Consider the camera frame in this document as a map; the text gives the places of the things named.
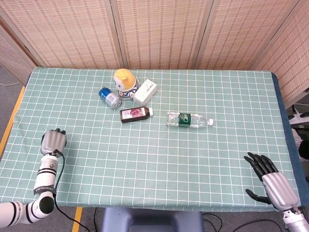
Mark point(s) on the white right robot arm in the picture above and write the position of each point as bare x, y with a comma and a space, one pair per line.
295, 220

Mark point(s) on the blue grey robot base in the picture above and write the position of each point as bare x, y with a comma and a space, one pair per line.
152, 221

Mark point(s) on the bamboo folding screen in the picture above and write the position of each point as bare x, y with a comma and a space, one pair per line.
159, 31

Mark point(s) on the clear water bottle green label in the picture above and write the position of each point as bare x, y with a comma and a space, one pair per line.
184, 120

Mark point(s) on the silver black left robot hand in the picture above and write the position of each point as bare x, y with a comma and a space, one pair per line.
51, 142

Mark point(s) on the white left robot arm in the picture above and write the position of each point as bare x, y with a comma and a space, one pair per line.
46, 174

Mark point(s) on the dark blue table cover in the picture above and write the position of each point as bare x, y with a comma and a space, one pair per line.
287, 135

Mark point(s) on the green checked tablecloth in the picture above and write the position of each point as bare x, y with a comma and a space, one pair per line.
154, 164

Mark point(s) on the blue silver drink can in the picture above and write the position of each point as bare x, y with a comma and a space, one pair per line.
109, 97

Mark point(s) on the white cardboard box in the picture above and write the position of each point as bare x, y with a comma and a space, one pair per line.
144, 93

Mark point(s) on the dark juice bottle white cap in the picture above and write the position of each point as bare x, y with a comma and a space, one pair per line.
135, 115

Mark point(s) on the yellow striped plush toy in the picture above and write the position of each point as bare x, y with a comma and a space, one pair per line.
124, 79

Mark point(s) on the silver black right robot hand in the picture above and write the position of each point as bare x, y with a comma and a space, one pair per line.
277, 186

